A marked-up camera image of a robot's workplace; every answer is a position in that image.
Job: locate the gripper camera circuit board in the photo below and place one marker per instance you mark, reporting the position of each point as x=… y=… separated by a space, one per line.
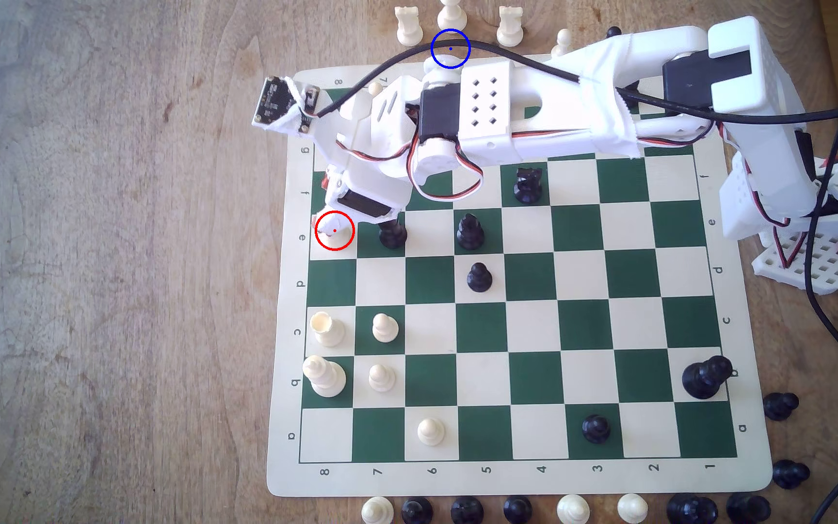
x=275 y=103

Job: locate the white rook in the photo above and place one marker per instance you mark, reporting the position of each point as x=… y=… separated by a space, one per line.
x=510 y=27
x=409 y=27
x=328 y=330

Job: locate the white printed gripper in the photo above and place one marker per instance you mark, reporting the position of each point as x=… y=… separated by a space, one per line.
x=360 y=204

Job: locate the small white pawn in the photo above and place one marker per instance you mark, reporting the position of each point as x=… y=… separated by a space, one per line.
x=335 y=233

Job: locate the white printed robot arm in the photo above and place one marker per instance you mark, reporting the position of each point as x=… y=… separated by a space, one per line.
x=564 y=102

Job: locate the black bishop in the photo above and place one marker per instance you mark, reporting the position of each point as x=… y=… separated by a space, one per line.
x=470 y=233

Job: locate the tall white chess piece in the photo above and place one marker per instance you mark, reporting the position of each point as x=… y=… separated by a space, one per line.
x=452 y=13

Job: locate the black rook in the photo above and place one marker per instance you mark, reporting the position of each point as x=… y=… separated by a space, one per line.
x=393 y=234

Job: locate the black knight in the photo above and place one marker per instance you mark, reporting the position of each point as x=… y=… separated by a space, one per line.
x=528 y=185

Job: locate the white king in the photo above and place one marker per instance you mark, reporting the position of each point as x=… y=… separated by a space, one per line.
x=324 y=377

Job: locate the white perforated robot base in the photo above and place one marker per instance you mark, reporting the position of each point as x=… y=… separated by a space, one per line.
x=804 y=271

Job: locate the green and cream chess mat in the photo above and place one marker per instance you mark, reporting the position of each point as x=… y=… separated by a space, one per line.
x=535 y=378

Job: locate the black pawn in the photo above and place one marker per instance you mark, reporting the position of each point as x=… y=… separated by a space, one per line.
x=596 y=429
x=613 y=32
x=780 y=406
x=478 y=278
x=790 y=474

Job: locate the large black chess piece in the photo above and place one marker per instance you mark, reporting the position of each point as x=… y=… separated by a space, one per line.
x=692 y=509

